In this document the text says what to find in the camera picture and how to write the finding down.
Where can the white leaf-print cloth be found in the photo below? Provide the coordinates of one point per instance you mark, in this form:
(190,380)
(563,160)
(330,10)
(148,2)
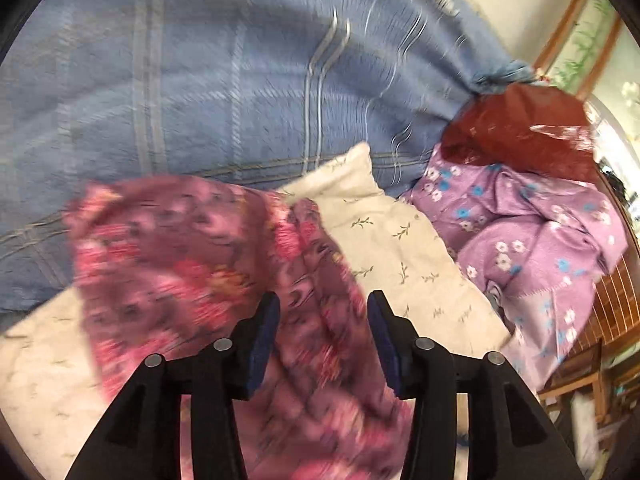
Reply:
(400,240)

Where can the blue plaid blanket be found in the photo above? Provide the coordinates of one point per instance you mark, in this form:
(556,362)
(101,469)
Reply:
(200,85)

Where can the brown bamboo mat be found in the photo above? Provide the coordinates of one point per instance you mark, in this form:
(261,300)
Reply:
(615,305)

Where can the wood-framed bamboo painting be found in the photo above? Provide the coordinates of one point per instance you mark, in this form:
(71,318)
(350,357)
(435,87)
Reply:
(585,35)

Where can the wooden chair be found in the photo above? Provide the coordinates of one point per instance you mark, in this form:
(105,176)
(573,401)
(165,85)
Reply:
(580,375)

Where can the red plastic bag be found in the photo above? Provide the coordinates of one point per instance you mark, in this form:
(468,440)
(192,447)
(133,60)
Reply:
(515,130)

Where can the red floral garment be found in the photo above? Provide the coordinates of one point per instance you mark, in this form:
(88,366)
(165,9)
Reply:
(190,270)

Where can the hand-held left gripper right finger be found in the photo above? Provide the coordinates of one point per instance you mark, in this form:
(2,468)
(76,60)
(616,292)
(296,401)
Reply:
(387,345)

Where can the purple floral garment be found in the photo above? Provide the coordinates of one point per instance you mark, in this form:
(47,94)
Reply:
(525,240)

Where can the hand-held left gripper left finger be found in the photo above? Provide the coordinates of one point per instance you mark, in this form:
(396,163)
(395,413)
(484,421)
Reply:
(262,345)

